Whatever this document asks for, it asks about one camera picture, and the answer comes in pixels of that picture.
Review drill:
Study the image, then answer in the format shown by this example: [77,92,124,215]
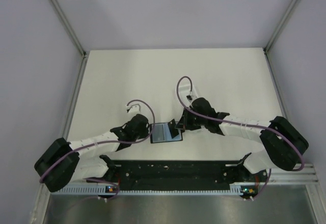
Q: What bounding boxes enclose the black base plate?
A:
[102,160,267,191]

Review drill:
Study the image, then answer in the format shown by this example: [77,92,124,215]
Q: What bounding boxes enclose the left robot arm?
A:
[34,114,149,192]

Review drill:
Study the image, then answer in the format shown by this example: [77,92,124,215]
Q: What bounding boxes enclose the white plastic basket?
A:
[178,85,200,107]

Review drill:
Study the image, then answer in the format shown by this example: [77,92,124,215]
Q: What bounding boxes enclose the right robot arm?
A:
[179,97,309,181]

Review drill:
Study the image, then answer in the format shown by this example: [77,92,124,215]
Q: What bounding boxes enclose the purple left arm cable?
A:
[39,99,156,201]

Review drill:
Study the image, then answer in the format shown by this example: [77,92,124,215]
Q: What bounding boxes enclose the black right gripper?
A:
[176,107,207,130]

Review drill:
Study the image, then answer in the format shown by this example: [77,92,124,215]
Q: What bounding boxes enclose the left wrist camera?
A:
[126,103,141,114]

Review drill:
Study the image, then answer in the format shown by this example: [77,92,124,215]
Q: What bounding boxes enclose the grey slotted cable duct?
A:
[61,182,258,196]

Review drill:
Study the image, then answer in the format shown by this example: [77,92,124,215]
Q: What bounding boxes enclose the black leather card holder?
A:
[150,123,183,144]

